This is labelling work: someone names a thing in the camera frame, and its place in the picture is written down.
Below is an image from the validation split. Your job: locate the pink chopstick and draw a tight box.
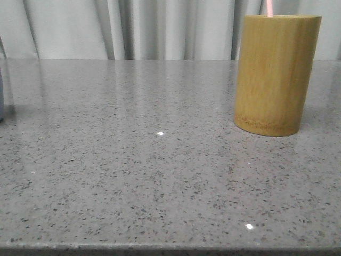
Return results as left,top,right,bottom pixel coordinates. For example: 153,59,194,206
266,0,273,18

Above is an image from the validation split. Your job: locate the bamboo cylinder holder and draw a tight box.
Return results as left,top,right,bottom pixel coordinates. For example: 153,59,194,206
234,15,322,137

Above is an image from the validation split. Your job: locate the grey curtain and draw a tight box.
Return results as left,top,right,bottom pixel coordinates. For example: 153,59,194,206
0,0,341,61

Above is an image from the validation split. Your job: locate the blue plastic cup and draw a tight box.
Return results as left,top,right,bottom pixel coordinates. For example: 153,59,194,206
0,73,4,122

